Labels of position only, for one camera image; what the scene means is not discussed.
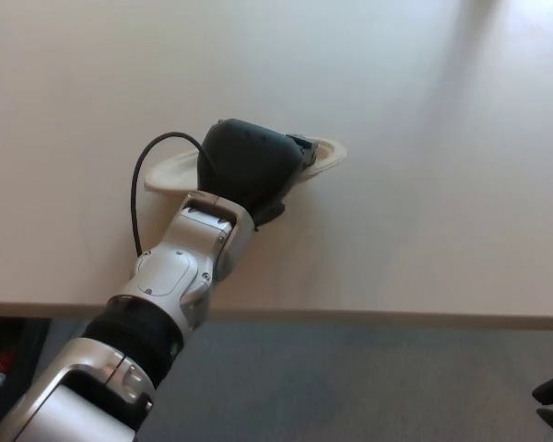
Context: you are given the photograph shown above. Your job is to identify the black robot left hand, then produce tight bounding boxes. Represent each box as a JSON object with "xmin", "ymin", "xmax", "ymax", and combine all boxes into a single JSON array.
[{"xmin": 194, "ymin": 118, "xmax": 322, "ymax": 232}]

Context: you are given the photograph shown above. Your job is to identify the beige round paper plate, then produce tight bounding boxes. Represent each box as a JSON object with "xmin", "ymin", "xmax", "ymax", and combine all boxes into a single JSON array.
[{"xmin": 143, "ymin": 135, "xmax": 350, "ymax": 195}]

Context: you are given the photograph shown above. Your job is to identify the dark bag under table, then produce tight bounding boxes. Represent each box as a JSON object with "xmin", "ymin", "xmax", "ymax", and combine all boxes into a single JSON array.
[{"xmin": 0, "ymin": 316, "xmax": 53, "ymax": 415}]

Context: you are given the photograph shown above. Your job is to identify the small red object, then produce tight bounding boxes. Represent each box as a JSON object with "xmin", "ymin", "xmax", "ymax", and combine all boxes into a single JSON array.
[{"xmin": 0, "ymin": 353, "xmax": 17, "ymax": 389}]

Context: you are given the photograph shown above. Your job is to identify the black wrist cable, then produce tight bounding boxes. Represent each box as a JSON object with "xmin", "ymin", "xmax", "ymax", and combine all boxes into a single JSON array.
[{"xmin": 129, "ymin": 132, "xmax": 218, "ymax": 257}]

